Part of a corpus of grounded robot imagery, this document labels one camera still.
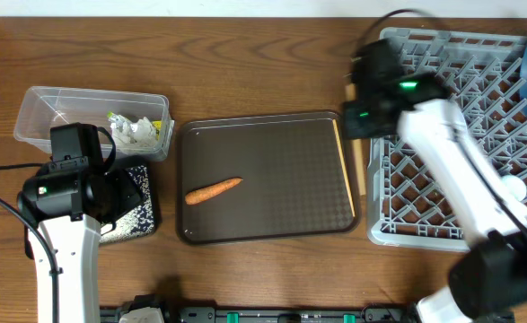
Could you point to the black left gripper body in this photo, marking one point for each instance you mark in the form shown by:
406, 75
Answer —
109, 215

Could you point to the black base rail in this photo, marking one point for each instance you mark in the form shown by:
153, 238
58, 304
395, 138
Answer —
162, 311

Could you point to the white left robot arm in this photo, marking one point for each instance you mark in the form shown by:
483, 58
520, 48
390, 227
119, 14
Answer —
65, 254

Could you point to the white tissue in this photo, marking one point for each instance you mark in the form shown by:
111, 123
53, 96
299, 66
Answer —
132, 135

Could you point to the clear plastic waste bin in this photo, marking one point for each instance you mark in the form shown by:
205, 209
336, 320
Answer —
45, 107

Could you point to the white rice grains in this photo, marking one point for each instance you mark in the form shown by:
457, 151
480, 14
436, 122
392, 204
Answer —
140, 221

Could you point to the black waste bin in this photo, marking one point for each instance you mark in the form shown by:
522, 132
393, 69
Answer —
120, 200

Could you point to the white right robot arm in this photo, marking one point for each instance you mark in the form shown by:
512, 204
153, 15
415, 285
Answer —
492, 276

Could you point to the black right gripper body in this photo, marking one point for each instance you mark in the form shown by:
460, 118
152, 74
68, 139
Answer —
366, 120

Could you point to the grey dishwasher rack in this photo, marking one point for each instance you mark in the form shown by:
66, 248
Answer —
405, 208

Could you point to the orange carrot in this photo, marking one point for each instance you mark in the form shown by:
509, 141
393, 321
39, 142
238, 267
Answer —
203, 194

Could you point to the small blue bowl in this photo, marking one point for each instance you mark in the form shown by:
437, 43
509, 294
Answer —
515, 186

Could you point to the dark brown serving tray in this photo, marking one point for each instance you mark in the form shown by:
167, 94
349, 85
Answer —
292, 182

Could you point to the yellow snack wrapper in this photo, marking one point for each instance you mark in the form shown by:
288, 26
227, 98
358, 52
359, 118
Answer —
157, 126

